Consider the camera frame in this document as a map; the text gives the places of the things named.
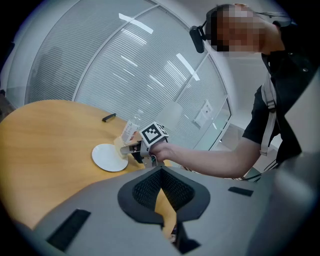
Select person's black shirt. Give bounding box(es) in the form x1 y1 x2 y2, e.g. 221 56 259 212
241 19 316 163

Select black head-worn camera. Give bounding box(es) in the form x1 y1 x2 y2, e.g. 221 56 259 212
189 20 211 54

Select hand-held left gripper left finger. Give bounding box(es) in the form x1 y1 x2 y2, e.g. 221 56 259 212
32 165 181 256

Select person's head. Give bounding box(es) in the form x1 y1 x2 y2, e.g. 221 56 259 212
206 3 286 56

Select white round plate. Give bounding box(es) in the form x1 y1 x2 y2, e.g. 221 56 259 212
91 143 129 173

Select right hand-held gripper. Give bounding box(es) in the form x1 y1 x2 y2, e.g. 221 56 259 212
120 121 170 169

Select white paper notice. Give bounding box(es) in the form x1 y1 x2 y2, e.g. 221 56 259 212
193 99 214 129

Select clear plastic water bottle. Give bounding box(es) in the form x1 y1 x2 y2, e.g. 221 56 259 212
121 109 145 145

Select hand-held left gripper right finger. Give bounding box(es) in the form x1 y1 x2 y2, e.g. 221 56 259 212
160 165 277 256

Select person's right forearm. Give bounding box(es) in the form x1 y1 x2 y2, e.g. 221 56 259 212
149 137 256 179

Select grey shoulder strap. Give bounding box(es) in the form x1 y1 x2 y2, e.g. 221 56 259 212
259 72 278 157

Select black cables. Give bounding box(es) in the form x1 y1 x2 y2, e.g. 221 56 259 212
234 159 282 183

